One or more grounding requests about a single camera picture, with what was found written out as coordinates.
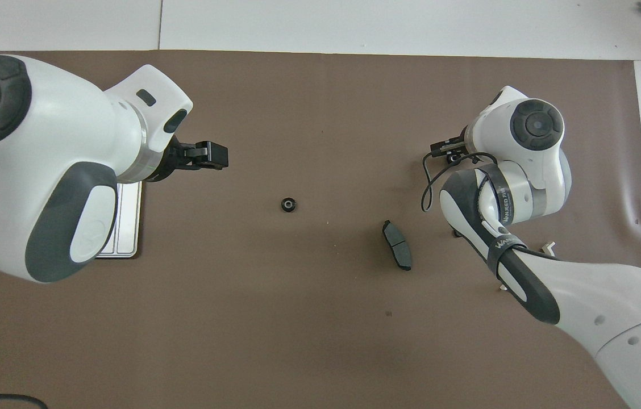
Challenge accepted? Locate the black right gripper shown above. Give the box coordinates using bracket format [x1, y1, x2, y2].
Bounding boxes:
[430, 128, 469, 158]

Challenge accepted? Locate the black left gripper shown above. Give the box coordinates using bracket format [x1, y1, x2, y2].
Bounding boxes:
[147, 136, 230, 183]

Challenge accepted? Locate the silver ribbed metal tray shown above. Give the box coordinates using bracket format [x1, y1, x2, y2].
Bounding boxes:
[96, 181, 144, 260]

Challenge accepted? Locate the grey single brake pad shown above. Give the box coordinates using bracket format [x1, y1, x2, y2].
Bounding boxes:
[382, 220, 413, 272]

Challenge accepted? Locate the brown paper table mat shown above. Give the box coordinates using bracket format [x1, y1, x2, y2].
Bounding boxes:
[0, 50, 641, 409]

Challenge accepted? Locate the white semicircular plastic clamp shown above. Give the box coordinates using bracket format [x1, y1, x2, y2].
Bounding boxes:
[500, 242, 556, 292]

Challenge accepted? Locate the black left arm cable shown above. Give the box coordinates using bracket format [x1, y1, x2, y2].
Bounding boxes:
[0, 393, 48, 409]

